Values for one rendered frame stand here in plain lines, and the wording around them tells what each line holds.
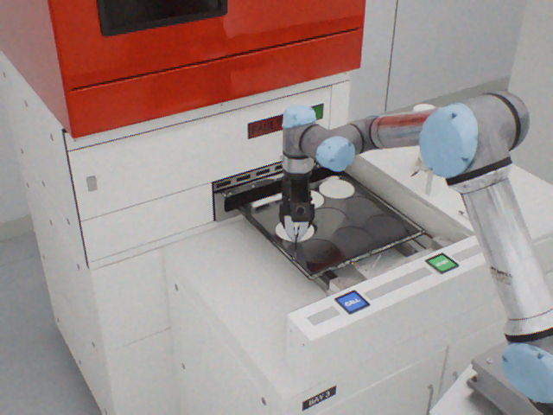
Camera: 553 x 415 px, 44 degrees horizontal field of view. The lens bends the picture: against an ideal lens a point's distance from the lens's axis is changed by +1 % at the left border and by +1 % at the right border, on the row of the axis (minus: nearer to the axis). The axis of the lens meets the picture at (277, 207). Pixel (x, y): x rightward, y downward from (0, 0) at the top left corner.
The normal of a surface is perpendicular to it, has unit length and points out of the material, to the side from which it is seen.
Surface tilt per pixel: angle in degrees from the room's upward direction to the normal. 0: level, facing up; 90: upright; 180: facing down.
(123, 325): 90
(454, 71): 90
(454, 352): 90
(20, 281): 0
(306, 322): 0
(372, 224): 0
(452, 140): 83
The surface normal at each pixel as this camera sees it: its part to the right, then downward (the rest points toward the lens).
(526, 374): -0.74, 0.42
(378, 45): 0.53, 0.47
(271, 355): 0.01, -0.83
